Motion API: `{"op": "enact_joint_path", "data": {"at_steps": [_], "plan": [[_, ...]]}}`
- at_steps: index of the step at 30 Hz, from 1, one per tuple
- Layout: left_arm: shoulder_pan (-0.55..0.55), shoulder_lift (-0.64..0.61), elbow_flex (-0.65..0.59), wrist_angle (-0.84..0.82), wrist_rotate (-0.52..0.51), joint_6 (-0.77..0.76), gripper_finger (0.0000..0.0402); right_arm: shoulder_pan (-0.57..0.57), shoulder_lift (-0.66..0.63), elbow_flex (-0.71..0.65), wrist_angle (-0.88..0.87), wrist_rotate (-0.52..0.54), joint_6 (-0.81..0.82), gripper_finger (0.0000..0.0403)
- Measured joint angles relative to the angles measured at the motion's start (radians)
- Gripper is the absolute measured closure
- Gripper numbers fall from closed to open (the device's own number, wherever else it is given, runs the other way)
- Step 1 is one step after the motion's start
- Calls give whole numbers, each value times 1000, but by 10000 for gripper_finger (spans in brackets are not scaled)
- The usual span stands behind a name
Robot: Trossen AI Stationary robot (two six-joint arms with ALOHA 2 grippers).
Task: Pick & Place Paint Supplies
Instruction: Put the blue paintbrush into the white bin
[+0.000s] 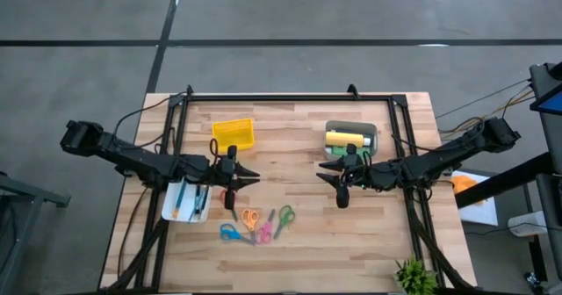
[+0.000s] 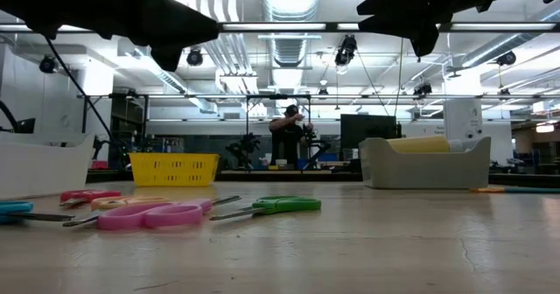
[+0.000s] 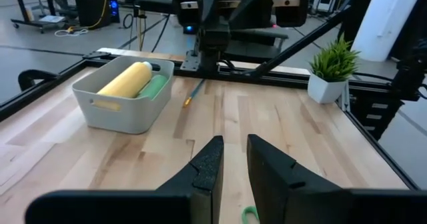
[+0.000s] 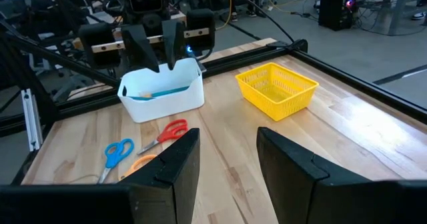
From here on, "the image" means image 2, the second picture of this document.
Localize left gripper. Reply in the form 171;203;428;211
0;0;221;73

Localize orange handled scissors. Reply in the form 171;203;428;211
89;195;171;212

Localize red handled scissors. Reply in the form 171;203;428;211
59;189;123;208

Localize pink handled scissors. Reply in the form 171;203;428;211
61;194;243;232

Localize green handled scissors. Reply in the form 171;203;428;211
208;195;323;222

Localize thin blue paintbrush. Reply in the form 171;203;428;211
469;185;560;195

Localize blue handled scissors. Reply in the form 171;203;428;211
0;200;75;225

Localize black overhead rig beam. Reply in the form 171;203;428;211
0;21;560;34

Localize black monitor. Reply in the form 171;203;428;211
339;113;403;151

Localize yellow plastic mesh basket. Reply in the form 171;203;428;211
128;152;221;188

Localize person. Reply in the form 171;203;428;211
267;104;315;168

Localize grey plastic bin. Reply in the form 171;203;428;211
358;136;493;191

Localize white plastic bin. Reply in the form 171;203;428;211
0;131;95;200

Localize black ceiling camera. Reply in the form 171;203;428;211
496;50;517;67
38;55;57;74
185;47;205;67

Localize black background rig frame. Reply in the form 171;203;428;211
77;92;560;172

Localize black overhead rig camera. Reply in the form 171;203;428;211
333;34;359;67

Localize black left arm base cable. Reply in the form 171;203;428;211
43;34;126;155

